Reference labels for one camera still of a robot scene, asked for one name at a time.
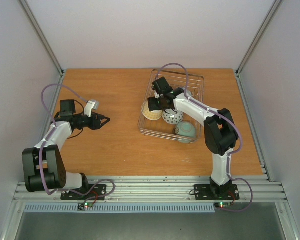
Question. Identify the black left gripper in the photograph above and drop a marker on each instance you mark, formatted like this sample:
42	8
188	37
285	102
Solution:
96	124

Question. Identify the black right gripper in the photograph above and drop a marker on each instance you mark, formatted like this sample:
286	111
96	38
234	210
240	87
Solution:
152	104

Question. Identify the yellow blue sun bowl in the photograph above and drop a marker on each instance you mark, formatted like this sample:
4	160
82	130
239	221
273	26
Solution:
150	115

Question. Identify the pink patterned bowl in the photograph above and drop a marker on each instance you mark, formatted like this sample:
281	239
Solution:
173	117

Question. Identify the chrome wire dish rack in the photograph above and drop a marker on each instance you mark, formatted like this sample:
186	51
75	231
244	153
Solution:
161	129

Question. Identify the celadon green flower bowl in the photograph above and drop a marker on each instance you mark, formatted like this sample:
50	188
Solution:
186	131

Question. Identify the blue floral white bowl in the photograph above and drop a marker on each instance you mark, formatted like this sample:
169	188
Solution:
186	92

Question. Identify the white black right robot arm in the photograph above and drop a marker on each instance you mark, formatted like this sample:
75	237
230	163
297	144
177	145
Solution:
220	132

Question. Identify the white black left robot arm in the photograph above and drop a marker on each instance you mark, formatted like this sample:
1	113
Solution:
43	167

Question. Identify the left green circuit board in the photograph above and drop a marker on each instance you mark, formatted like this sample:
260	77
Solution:
86	205

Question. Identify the green circuit board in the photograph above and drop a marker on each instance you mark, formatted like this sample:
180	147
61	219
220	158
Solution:
222	204
86	205

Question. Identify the right green circuit board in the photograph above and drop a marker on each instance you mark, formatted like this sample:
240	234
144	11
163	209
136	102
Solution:
222	204

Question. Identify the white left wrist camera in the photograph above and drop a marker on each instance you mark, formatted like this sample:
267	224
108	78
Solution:
90	106

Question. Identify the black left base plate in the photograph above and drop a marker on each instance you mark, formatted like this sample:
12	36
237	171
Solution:
79	194

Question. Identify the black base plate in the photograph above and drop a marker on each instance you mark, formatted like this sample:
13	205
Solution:
79	194
206	192

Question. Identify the aluminium rail frame front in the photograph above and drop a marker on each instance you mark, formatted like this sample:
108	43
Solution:
179	189

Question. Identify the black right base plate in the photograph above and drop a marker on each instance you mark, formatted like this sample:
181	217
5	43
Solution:
206	192

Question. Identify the grey slotted cable duct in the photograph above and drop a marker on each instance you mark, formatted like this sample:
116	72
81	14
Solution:
119	208

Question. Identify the left aluminium corner post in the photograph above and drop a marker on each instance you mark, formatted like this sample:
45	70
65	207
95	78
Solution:
38	30

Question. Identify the aluminium corner post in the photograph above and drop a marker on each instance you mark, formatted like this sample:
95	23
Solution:
259	35
38	30

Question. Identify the right aluminium corner post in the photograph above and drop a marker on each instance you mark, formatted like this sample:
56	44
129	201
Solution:
259	35

